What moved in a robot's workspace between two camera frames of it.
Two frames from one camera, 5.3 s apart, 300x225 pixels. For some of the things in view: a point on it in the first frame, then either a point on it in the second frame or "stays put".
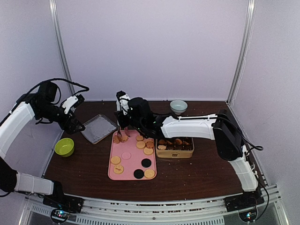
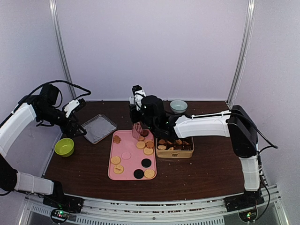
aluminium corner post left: [55, 13] stays put
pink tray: [132, 157] stays put
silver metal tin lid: [98, 128] stays put
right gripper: [122, 123] to [134, 117]
